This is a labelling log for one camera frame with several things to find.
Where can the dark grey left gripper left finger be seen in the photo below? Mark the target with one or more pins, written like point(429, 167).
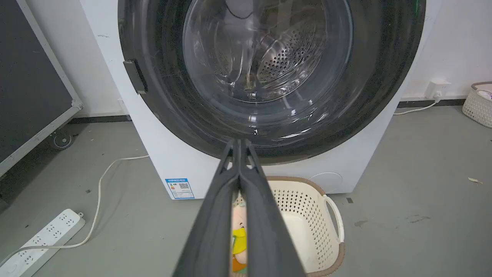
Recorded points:
point(215, 227)

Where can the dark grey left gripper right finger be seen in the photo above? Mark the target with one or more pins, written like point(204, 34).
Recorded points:
point(269, 231)

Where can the round dark washing machine door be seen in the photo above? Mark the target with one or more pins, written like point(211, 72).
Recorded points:
point(269, 77)

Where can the white front-load washing machine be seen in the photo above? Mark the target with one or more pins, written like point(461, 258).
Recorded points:
point(161, 134)

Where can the doll with yellow shirt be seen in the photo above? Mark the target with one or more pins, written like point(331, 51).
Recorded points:
point(239, 238)

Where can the cream perforated laundry basket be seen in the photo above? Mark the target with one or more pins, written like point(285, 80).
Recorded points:
point(307, 223)

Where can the blue energy label sticker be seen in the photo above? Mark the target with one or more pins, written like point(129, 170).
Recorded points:
point(179, 188)

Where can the white power strip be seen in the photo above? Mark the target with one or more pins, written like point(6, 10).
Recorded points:
point(38, 242)
point(98, 196)

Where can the black flight case on casters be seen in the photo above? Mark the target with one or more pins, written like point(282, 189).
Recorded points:
point(27, 84)

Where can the white woven basket with clothes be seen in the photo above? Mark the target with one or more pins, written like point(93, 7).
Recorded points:
point(478, 104)

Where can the white wall socket plug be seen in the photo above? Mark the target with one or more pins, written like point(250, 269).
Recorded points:
point(436, 89)

